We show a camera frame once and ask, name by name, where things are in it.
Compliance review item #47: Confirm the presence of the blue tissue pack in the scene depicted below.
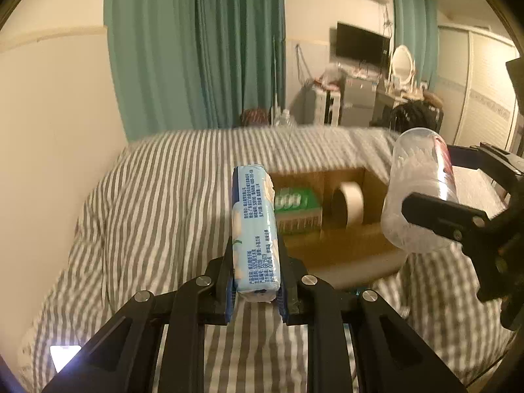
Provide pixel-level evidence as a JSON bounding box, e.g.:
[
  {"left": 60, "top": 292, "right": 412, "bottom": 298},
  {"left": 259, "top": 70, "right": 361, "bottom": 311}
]
[{"left": 231, "top": 165, "right": 282, "bottom": 303}]

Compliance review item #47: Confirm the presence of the white sliding wardrobe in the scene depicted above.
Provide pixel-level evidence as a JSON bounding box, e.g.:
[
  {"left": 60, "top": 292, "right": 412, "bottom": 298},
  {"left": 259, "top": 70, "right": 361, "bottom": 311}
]
[{"left": 434, "top": 24, "right": 519, "bottom": 150}]

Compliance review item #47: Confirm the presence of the white smartphone lit screen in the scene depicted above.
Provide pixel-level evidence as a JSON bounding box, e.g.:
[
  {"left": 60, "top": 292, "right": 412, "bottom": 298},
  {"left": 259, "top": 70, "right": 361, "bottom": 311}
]
[{"left": 50, "top": 345, "right": 82, "bottom": 373}]

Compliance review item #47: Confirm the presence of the brown cardboard box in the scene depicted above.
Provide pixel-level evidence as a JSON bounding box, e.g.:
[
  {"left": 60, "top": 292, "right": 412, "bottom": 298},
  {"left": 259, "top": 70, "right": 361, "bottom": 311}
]
[{"left": 270, "top": 167, "right": 407, "bottom": 289}]

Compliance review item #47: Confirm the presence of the black backpack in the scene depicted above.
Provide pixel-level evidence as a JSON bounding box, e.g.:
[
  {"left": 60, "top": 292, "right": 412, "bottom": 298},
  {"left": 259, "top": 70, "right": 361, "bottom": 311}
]
[{"left": 369, "top": 100, "right": 444, "bottom": 133}]

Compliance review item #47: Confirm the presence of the beige tape roll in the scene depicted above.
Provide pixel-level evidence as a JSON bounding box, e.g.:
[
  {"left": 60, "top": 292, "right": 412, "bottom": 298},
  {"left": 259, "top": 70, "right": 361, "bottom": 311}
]
[{"left": 331, "top": 182, "right": 364, "bottom": 228}]

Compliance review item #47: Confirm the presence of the grey checkered bed duvet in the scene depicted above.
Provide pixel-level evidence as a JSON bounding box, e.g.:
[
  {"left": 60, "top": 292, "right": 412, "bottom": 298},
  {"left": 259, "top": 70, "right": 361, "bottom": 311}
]
[{"left": 18, "top": 127, "right": 513, "bottom": 392}]

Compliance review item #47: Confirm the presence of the white oval vanity mirror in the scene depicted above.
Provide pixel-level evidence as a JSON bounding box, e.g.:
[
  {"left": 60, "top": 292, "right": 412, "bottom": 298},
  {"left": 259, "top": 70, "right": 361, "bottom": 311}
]
[{"left": 389, "top": 45, "right": 416, "bottom": 90}]

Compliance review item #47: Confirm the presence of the silver mini fridge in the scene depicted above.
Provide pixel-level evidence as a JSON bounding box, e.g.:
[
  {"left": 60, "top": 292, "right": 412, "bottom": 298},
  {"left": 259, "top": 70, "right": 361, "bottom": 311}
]
[{"left": 339, "top": 76, "right": 378, "bottom": 128}]

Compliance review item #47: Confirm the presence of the green white medicine box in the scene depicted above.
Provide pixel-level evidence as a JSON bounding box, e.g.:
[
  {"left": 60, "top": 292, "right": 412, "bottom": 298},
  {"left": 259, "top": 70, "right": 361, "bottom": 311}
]
[{"left": 273, "top": 187, "right": 322, "bottom": 234}]

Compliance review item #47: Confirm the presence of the teal curtain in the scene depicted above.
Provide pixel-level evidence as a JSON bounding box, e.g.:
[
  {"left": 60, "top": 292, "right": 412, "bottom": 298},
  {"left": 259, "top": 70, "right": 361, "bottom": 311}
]
[
  {"left": 104, "top": 0, "right": 286, "bottom": 140},
  {"left": 393, "top": 0, "right": 439, "bottom": 90}
]

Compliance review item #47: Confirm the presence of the white drawer cabinet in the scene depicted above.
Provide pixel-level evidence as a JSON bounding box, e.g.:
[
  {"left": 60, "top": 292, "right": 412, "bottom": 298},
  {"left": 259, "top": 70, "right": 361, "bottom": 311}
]
[{"left": 312, "top": 88, "right": 341, "bottom": 126}]

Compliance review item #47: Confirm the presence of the black wall television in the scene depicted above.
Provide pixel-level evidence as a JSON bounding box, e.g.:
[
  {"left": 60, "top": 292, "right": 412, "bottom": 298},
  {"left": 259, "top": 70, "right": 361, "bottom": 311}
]
[{"left": 335, "top": 22, "right": 390, "bottom": 66}]

